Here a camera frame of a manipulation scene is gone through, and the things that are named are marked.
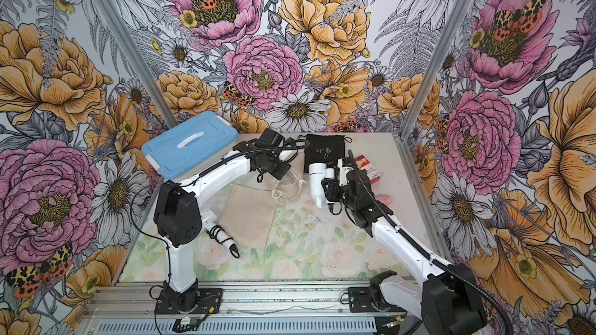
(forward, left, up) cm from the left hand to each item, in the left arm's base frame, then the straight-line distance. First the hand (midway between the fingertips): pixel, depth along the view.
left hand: (281, 174), depth 90 cm
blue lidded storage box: (+11, +37, +3) cm, 39 cm away
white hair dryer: (-3, -14, +4) cm, 15 cm away
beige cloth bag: (+3, -2, -13) cm, 14 cm away
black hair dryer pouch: (+23, -19, -12) cm, 32 cm away
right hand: (-8, -16, +3) cm, 18 cm away
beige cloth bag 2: (-11, +13, -12) cm, 21 cm away
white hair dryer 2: (-19, +22, -8) cm, 30 cm away
